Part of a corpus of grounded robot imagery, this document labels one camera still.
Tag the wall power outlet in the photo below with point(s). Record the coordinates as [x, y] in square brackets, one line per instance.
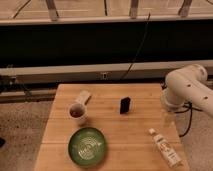
[104, 75]

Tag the white plastic bottle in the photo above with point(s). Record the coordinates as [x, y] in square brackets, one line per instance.
[167, 151]

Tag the green ribbed plate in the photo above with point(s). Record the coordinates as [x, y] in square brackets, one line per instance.
[87, 147]

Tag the black eraser block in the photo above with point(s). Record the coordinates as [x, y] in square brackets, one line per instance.
[124, 105]

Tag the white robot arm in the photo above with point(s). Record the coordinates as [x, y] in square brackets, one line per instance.
[187, 84]

